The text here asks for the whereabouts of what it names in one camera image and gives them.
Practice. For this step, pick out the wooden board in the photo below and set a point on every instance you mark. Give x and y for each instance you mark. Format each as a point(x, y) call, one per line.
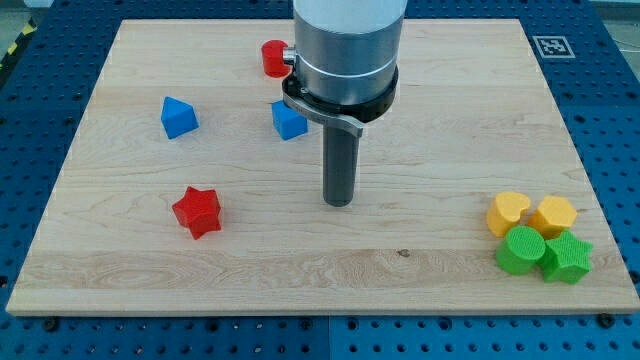
point(473, 116)

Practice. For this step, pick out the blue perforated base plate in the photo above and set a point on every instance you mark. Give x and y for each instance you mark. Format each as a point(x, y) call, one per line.
point(44, 98)

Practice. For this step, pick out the yellow heart block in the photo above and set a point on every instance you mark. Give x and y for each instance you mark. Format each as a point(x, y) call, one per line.
point(505, 212)

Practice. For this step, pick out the green cylinder block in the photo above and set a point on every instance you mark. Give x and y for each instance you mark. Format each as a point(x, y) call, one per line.
point(520, 250)

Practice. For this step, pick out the white fiducial marker tag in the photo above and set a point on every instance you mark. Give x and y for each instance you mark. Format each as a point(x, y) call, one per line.
point(553, 47)

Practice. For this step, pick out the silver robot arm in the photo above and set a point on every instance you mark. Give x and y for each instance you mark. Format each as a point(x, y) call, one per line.
point(344, 61)

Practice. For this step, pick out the blue cube block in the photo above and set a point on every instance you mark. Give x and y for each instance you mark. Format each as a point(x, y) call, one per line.
point(287, 122)

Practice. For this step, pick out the green star block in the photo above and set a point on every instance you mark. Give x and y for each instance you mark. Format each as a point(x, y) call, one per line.
point(566, 259)

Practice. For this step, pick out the blue pentagon block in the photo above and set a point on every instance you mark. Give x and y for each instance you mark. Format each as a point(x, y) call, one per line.
point(178, 117)

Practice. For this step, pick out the red cylinder block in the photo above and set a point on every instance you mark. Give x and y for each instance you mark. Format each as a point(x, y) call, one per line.
point(272, 52)

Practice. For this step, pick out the red star block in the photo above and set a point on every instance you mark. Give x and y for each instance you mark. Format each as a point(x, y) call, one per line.
point(198, 211)

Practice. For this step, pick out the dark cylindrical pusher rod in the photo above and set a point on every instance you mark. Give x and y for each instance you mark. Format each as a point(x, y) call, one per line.
point(340, 155)

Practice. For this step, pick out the yellow hexagon block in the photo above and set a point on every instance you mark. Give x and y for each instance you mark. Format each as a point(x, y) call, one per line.
point(553, 215)

